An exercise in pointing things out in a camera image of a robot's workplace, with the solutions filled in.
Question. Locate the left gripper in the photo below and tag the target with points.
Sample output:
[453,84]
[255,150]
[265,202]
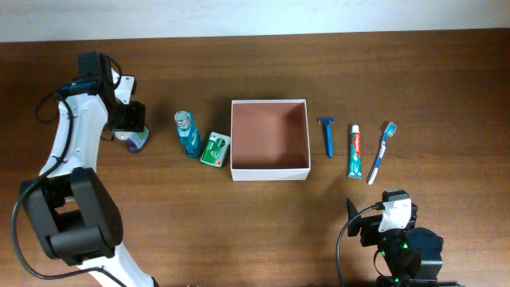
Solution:
[135,120]

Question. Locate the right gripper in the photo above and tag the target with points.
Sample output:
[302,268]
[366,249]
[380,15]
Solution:
[371,226]

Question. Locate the toothpaste tube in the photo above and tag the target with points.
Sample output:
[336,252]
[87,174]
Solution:
[355,165]

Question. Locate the teal mouthwash bottle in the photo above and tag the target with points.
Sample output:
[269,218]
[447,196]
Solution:
[188,133]

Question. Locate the green soap bar box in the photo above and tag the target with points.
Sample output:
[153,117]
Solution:
[216,149]

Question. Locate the blue white toothbrush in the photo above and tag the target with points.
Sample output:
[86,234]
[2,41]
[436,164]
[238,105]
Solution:
[388,132]

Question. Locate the blue disposable razor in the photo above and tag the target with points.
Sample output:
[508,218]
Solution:
[327,122]

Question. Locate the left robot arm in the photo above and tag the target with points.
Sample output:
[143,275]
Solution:
[71,212]

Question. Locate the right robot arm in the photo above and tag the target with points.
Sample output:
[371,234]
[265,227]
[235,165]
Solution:
[412,254]

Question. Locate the white cardboard box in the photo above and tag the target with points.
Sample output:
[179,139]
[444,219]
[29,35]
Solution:
[269,140]

